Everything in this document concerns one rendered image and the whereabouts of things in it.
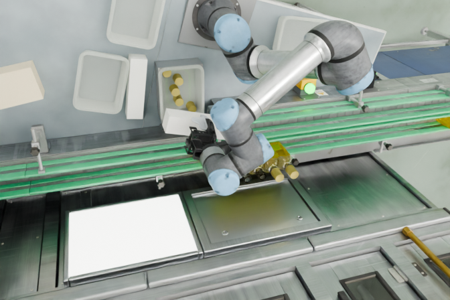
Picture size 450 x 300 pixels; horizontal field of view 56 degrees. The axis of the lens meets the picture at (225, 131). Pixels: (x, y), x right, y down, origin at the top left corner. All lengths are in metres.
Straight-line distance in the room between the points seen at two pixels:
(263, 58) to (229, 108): 0.45
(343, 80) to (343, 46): 0.12
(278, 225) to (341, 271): 0.26
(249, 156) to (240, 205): 0.53
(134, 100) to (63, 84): 0.26
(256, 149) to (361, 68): 0.38
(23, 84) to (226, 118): 0.81
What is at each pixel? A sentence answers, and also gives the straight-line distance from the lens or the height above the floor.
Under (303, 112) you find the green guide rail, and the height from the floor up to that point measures 0.94.
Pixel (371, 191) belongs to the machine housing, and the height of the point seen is 1.14.
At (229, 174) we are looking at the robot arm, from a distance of 1.11.
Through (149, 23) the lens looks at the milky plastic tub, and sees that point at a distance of 1.62.
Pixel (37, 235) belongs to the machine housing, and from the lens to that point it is 1.66.
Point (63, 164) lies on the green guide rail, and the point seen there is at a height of 0.92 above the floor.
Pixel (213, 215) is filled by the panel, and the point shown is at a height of 1.15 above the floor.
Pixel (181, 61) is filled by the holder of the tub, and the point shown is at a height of 0.78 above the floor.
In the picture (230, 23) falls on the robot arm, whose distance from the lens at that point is 1.43.
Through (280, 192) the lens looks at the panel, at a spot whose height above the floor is 1.09.
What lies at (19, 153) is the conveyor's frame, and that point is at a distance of 1.71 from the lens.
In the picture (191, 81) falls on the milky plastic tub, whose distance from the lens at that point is 1.70.
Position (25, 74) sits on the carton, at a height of 0.83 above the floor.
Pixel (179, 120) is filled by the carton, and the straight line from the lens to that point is 1.37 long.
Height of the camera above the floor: 2.31
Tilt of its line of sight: 57 degrees down
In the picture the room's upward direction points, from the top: 147 degrees clockwise
